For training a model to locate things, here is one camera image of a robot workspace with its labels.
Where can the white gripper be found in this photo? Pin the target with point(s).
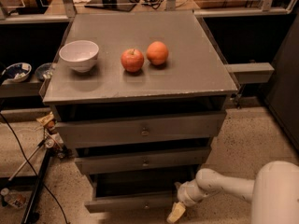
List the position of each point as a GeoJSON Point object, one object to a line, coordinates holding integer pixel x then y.
{"type": "Point", "coordinates": [186, 195]}

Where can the grey bottom drawer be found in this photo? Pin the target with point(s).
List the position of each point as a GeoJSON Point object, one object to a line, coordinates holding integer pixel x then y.
{"type": "Point", "coordinates": [137, 190]}

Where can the grey drawer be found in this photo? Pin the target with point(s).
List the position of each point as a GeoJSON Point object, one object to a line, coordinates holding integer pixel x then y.
{"type": "Point", "coordinates": [142, 160]}
{"type": "Point", "coordinates": [133, 130]}
{"type": "Point", "coordinates": [137, 190]}

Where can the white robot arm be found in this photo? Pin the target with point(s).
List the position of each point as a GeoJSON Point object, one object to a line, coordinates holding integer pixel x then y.
{"type": "Point", "coordinates": [273, 194]}

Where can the grey middle drawer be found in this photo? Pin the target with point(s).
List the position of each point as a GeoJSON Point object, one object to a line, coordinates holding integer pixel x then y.
{"type": "Point", "coordinates": [142, 160]}

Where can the grey drawer cabinet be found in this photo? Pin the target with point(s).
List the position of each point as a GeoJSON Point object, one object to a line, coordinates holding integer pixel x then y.
{"type": "Point", "coordinates": [138, 98]}

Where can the grey top drawer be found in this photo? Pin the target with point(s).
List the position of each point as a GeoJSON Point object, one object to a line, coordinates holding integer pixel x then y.
{"type": "Point", "coordinates": [133, 130]}

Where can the black tripod leg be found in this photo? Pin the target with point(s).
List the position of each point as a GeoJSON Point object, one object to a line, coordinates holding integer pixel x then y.
{"type": "Point", "coordinates": [31, 206]}

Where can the white stick on floor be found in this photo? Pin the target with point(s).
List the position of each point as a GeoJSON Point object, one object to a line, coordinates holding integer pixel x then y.
{"type": "Point", "coordinates": [27, 160]}

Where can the red apple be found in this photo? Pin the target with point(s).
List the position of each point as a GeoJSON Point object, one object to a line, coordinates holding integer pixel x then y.
{"type": "Point", "coordinates": [132, 60]}

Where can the grey side shelf block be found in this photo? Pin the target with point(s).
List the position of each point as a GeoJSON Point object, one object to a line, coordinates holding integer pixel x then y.
{"type": "Point", "coordinates": [250, 73]}

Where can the orange fruit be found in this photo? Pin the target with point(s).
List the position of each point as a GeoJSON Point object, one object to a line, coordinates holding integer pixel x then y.
{"type": "Point", "coordinates": [157, 53]}

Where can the plastic bottle on floor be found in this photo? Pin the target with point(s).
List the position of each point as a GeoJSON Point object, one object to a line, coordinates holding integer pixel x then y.
{"type": "Point", "coordinates": [13, 198]}

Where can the snack wrapper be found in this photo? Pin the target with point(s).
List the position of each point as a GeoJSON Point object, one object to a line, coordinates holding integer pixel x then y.
{"type": "Point", "coordinates": [47, 121]}

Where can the white ceramic bowl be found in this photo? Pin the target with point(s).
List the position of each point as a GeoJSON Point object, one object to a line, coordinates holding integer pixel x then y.
{"type": "Point", "coordinates": [80, 56]}

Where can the small dark bowl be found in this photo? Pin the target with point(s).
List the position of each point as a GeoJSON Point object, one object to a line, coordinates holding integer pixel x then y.
{"type": "Point", "coordinates": [44, 71]}

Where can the blue patterned bowl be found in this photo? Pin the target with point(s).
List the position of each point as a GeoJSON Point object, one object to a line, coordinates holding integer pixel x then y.
{"type": "Point", "coordinates": [17, 72]}

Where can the black monitor stand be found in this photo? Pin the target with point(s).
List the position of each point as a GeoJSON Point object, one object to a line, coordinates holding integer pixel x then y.
{"type": "Point", "coordinates": [115, 5]}

